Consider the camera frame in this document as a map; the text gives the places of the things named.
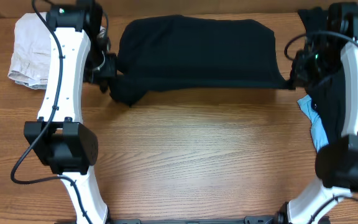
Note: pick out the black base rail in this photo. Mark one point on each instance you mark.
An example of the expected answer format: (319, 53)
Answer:
(267, 219)

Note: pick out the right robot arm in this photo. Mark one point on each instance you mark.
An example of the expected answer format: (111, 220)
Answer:
(336, 164)

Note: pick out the grey folded garment under trousers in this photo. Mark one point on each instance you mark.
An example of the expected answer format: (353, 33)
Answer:
(36, 86)

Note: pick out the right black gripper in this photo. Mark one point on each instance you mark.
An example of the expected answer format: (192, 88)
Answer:
(298, 72)

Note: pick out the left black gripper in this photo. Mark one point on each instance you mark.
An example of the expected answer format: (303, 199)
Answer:
(109, 70)

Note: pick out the beige folded trousers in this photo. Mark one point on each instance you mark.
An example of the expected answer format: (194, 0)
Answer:
(30, 61)

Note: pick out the black t-shirt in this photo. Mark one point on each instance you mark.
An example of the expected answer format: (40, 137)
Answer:
(177, 52)

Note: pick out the black knit garment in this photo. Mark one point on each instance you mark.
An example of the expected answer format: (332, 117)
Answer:
(324, 106)

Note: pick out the light blue garment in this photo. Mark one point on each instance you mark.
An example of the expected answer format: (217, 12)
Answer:
(313, 19)

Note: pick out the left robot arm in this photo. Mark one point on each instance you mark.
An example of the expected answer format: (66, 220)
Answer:
(79, 53)

